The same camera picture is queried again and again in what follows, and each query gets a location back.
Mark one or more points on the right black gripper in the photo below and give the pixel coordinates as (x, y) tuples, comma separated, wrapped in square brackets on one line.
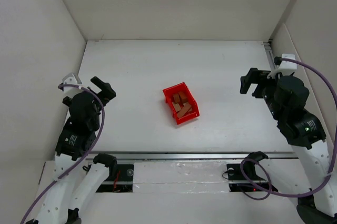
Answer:
[(257, 82)]

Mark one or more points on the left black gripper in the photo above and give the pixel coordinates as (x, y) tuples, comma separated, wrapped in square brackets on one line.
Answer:
[(103, 94)]

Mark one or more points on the light short wood block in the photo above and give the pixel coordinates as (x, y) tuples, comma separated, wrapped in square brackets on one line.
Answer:
[(183, 97)]

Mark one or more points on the light long wood block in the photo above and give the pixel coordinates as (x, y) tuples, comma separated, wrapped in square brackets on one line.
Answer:
[(184, 110)]

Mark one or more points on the red plastic bin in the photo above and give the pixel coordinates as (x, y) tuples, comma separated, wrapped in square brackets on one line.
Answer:
[(192, 113)]

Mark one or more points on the reddish long wood block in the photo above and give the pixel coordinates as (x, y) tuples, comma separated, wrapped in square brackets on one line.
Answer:
[(177, 107)]

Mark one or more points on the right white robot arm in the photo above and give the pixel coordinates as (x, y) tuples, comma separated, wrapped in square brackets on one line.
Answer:
[(286, 96)]

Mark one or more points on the reddish short wood block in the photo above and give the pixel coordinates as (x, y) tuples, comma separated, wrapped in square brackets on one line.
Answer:
[(176, 98)]

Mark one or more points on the white foam front panel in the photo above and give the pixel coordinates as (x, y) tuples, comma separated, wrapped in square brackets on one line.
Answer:
[(180, 177)]

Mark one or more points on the aluminium right rail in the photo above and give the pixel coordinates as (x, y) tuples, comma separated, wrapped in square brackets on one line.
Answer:
[(269, 54)]

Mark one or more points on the aluminium rail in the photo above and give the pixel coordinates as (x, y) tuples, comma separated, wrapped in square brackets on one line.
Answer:
[(189, 155), (269, 54)]

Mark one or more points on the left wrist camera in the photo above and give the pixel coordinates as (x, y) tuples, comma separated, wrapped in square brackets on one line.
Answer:
[(72, 79)]

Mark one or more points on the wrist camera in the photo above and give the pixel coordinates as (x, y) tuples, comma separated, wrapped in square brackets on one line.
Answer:
[(284, 64), (72, 79)]

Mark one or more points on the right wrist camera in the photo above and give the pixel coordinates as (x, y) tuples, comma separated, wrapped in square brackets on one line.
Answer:
[(284, 64)]

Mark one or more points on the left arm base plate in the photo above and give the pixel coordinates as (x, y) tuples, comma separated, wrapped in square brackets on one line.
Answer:
[(121, 182)]

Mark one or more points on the aluminium front rail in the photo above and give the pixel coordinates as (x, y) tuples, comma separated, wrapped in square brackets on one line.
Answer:
[(189, 155)]

